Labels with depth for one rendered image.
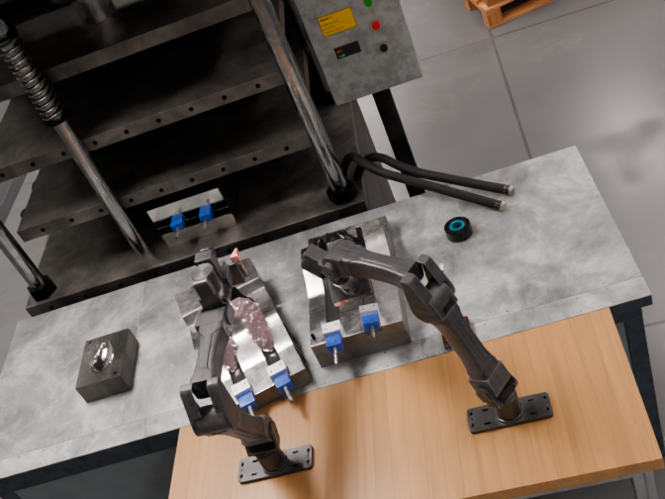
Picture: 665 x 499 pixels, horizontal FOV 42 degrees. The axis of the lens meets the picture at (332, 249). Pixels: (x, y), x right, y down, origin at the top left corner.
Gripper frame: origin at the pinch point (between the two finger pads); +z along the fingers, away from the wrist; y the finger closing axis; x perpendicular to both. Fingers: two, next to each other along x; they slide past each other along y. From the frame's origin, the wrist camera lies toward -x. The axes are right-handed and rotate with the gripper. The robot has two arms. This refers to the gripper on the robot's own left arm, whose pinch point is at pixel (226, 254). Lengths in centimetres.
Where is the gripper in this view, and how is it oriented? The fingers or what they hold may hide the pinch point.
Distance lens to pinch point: 225.0
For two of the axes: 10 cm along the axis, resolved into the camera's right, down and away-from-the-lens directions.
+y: -9.4, 2.6, 2.1
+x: 3.3, 7.3, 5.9
